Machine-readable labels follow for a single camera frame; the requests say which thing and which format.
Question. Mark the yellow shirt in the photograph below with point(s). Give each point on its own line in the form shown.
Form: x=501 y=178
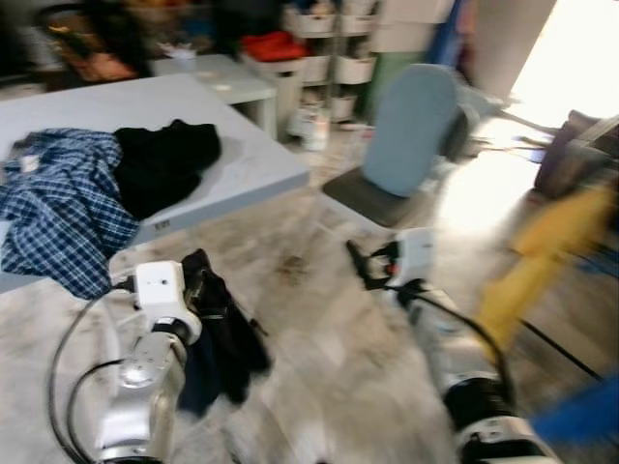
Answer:
x=527 y=280

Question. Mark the black garment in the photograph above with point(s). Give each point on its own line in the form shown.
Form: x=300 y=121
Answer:
x=164 y=169

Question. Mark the small white side table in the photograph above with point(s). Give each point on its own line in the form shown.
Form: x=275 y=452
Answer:
x=222 y=82

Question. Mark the red folded cloth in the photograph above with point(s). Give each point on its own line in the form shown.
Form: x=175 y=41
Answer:
x=274 y=46

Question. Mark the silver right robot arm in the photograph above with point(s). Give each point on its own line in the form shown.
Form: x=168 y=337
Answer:
x=455 y=358

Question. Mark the metal shelf with white bins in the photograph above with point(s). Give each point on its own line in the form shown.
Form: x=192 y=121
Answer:
x=353 y=68

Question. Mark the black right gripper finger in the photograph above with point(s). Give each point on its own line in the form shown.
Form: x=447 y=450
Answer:
x=360 y=263

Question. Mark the blue plaid shirt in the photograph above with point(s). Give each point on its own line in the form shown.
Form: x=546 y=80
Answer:
x=68 y=213

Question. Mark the white printed plastic bag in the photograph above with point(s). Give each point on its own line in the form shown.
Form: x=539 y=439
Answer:
x=309 y=130

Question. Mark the purple cream sofa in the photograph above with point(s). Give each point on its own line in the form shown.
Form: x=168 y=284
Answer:
x=566 y=155

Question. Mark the bright blue garment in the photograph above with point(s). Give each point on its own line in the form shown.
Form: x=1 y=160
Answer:
x=580 y=416

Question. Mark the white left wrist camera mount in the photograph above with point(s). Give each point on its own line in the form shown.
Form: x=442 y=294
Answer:
x=160 y=290

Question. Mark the navy garment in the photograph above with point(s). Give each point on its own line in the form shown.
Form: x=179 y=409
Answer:
x=222 y=348

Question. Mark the grey folding chair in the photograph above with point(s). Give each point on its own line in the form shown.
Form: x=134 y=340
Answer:
x=368 y=198

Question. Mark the white plastic storage box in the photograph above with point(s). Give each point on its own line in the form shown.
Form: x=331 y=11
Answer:
x=285 y=87

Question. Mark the white folding table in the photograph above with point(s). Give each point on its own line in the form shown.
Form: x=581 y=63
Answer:
x=251 y=164

